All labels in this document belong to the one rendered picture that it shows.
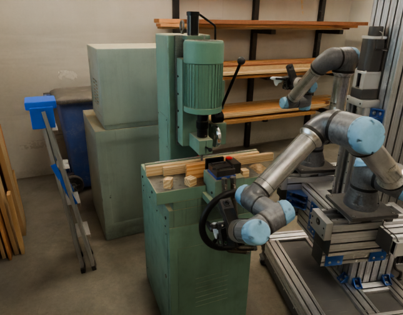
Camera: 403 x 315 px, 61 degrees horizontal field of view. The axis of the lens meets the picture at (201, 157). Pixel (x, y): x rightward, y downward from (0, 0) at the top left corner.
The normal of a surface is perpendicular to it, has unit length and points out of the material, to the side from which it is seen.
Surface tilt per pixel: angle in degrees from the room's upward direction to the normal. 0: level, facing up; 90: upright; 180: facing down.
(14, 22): 90
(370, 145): 85
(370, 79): 90
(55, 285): 0
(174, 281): 90
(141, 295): 0
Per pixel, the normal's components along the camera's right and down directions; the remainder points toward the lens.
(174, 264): 0.37, 0.35
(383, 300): 0.01, -0.93
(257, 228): 0.33, -0.16
